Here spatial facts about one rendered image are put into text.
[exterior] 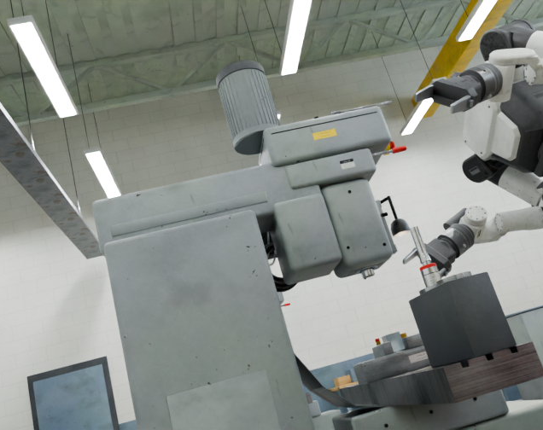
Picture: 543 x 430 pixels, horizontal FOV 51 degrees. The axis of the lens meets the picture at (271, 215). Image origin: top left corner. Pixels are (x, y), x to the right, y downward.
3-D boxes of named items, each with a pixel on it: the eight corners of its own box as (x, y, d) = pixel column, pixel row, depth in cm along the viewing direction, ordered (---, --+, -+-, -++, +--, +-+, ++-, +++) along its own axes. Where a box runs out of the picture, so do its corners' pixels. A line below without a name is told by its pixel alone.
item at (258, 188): (316, 221, 224) (301, 176, 230) (325, 201, 202) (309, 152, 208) (112, 270, 211) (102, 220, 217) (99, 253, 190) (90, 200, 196)
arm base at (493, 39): (544, 60, 170) (509, 61, 179) (541, 15, 165) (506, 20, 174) (516, 72, 162) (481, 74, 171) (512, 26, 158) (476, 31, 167)
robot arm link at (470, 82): (470, 123, 134) (500, 108, 139) (474, 84, 129) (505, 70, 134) (427, 108, 143) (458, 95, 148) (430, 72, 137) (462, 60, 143)
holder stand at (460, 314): (469, 357, 154) (443, 287, 160) (517, 345, 134) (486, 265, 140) (431, 368, 151) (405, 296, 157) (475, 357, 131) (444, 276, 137)
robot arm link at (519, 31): (544, 56, 168) (503, 48, 177) (550, 25, 163) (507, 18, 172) (522, 66, 162) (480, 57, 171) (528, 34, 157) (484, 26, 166)
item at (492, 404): (467, 412, 210) (455, 380, 214) (512, 412, 177) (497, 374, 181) (340, 451, 202) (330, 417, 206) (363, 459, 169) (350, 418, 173)
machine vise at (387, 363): (451, 358, 203) (440, 328, 206) (466, 355, 189) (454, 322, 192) (359, 385, 199) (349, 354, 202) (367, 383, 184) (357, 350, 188)
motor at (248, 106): (282, 148, 231) (261, 83, 241) (287, 125, 213) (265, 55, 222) (234, 159, 228) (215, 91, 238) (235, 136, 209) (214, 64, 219)
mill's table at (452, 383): (394, 392, 247) (388, 374, 249) (547, 374, 130) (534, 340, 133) (344, 407, 243) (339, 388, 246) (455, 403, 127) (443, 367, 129)
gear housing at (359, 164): (363, 194, 230) (355, 171, 233) (378, 170, 207) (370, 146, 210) (283, 212, 225) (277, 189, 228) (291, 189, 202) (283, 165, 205)
